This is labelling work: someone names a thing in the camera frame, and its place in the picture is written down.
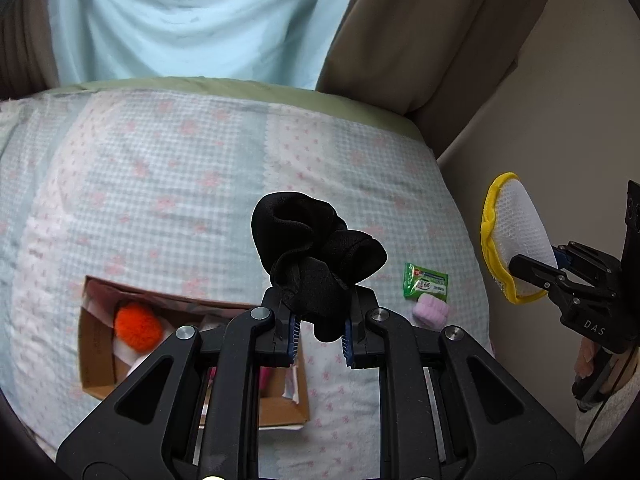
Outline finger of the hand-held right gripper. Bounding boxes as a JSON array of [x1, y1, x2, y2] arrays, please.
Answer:
[[509, 254, 571, 306], [550, 241, 623, 281]]

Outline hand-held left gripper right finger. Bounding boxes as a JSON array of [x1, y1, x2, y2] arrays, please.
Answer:
[[341, 287, 585, 480]]

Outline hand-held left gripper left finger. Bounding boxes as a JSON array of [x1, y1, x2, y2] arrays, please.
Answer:
[[56, 287, 303, 480]]

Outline yellow rimmed mesh pouch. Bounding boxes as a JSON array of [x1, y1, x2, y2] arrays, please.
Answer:
[[480, 172, 560, 305]]

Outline black sock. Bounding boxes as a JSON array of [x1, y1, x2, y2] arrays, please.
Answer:
[[251, 191, 389, 343]]

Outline orange pom-pom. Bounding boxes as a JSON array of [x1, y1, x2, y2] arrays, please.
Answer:
[[114, 301, 163, 352]]

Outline cardboard box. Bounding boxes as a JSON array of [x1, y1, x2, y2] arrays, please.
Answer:
[[79, 275, 311, 428]]

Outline person's right forearm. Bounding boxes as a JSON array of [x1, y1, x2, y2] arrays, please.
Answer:
[[575, 355, 640, 461]]

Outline person's right hand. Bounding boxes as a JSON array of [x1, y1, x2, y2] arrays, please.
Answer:
[[574, 341, 601, 378]]

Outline pale pink towel roll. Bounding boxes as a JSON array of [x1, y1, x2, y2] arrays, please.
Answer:
[[412, 294, 449, 330]]

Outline green packet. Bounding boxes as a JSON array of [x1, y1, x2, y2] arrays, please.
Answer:
[[403, 262, 450, 303]]

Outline floral checked blanket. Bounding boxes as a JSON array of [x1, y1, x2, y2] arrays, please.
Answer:
[[0, 89, 496, 466]]

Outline green bed sheet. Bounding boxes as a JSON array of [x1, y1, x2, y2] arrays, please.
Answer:
[[30, 76, 438, 161]]

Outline brown curtain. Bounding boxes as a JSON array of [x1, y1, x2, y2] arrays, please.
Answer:
[[316, 0, 591, 161], [0, 0, 61, 101]]

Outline light blue hanging sheet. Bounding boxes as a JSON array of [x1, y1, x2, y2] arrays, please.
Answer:
[[47, 0, 363, 92]]

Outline black cable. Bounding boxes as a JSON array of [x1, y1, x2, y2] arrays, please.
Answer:
[[577, 400, 608, 451]]

